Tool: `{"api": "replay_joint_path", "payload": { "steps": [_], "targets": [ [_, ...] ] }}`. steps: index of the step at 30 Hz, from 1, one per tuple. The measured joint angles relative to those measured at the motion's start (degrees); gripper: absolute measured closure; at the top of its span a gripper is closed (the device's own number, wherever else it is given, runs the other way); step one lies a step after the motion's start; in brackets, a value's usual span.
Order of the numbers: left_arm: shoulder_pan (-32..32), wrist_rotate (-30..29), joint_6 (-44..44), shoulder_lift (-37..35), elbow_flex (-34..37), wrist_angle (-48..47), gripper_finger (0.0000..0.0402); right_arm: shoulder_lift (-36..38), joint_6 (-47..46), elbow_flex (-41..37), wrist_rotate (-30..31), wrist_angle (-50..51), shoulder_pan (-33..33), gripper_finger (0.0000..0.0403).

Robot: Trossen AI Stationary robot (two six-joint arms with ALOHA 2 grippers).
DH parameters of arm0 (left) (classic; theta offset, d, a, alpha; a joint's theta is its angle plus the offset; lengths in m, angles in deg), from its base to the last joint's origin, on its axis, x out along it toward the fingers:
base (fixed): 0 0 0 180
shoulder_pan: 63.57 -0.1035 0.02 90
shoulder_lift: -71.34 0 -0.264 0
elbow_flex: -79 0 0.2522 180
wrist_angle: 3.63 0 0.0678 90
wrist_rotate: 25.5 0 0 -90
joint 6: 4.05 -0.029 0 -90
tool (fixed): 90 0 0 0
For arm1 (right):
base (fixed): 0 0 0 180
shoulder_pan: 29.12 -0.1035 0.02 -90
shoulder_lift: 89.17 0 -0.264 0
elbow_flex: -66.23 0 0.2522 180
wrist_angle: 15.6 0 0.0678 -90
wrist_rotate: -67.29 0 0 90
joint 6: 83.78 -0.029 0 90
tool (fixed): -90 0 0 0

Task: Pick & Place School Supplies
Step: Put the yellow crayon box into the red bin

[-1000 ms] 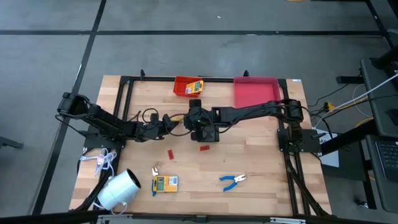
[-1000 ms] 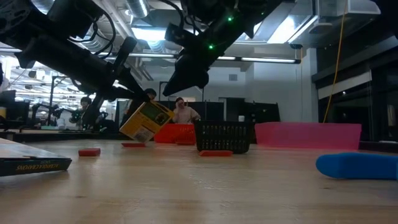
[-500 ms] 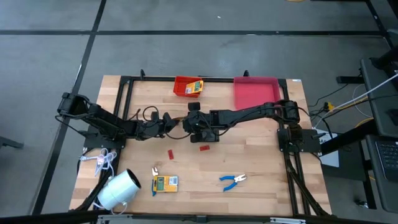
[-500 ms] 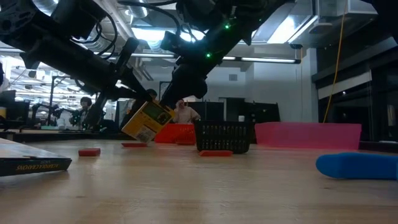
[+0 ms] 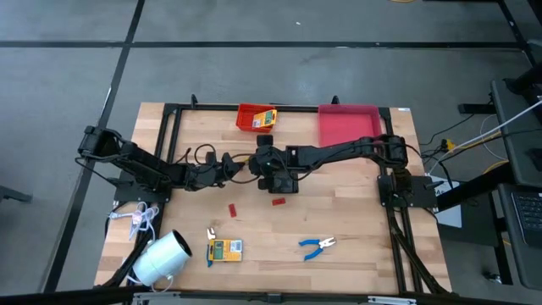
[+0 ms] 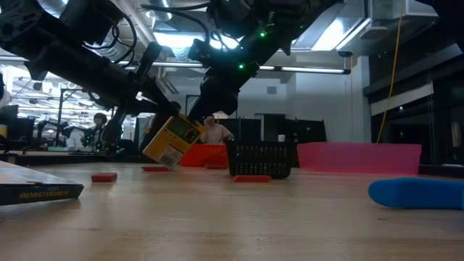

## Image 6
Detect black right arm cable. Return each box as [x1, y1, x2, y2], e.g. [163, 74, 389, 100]
[140, 3, 212, 44]

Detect yellow green crayon box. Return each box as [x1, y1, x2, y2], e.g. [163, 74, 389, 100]
[142, 114, 206, 170]

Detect red plastic basket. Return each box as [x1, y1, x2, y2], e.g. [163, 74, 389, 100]
[179, 144, 229, 168]

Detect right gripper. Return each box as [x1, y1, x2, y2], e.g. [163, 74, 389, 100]
[188, 74, 241, 123]

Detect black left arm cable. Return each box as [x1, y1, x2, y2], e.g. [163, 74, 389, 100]
[82, 23, 138, 65]

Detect black computer monitor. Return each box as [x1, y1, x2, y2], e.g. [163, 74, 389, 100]
[0, 104, 36, 142]

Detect yellow hanging cable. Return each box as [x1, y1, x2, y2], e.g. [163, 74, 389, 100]
[376, 0, 405, 144]

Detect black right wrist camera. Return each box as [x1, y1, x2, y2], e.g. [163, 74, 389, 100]
[187, 38, 219, 63]

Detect blue handled pliers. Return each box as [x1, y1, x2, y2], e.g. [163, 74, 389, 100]
[368, 177, 464, 211]

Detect black plastic basket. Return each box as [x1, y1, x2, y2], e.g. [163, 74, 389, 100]
[225, 140, 297, 180]

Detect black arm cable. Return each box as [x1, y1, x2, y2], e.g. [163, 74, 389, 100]
[140, 3, 212, 44]
[82, 23, 138, 65]

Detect black box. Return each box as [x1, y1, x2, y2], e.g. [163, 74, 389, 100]
[0, 161, 85, 207]

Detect pink plastic tray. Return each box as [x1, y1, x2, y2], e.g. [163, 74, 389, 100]
[296, 141, 423, 176]

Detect black aluminium table frame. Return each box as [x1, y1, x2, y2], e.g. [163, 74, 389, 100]
[0, 150, 464, 179]

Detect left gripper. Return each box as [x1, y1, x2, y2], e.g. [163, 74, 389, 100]
[101, 41, 174, 146]

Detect long ceiling light bar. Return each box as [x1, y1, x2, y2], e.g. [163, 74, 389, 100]
[0, 54, 352, 75]

